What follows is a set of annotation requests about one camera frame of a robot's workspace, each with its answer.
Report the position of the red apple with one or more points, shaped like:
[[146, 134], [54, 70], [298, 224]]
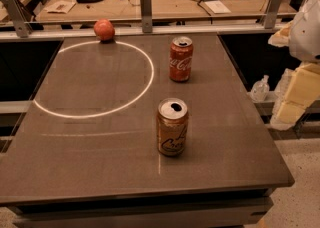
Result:
[[104, 29]]

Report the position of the metal bracket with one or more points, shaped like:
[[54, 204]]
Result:
[[146, 15], [19, 16], [271, 12]]

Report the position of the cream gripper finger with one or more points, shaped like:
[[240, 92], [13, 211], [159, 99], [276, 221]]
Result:
[[298, 90], [281, 37]]

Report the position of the orange soda can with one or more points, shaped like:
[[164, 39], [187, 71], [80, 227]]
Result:
[[172, 125]]

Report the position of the clear sanitizer bottle left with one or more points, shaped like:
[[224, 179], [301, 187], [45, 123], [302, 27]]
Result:
[[260, 89]]

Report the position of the red coke can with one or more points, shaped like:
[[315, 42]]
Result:
[[180, 60]]

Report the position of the middle metal bracket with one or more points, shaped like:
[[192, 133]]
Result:
[[146, 15]]

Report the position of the right metal bracket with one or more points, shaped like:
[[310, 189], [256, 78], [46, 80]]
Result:
[[271, 12]]

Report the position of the metal rail behind table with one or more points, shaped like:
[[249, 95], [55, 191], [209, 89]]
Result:
[[159, 30]]

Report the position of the white paper card left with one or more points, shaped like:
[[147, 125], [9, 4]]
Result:
[[60, 7]]

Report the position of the white paper card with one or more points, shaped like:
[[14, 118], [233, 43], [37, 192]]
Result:
[[60, 7], [217, 7]]

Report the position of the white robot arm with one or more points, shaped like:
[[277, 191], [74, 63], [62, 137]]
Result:
[[304, 45]]

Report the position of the left metal bracket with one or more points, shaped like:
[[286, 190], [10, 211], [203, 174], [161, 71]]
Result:
[[19, 16]]

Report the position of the white paper card right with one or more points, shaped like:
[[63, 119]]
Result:
[[217, 7]]

